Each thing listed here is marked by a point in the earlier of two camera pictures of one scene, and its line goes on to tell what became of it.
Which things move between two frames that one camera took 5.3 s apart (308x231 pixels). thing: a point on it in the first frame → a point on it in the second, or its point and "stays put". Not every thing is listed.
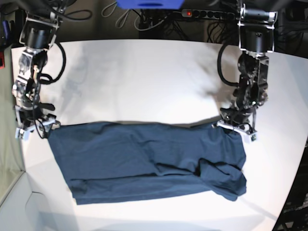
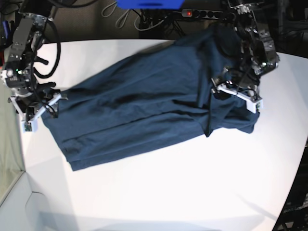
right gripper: [239, 121] → [231, 81]
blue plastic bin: [150, 4] stays put
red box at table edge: [2, 64] stays put
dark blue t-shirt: [106, 160] → [158, 94]
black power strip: [208, 14] stays put
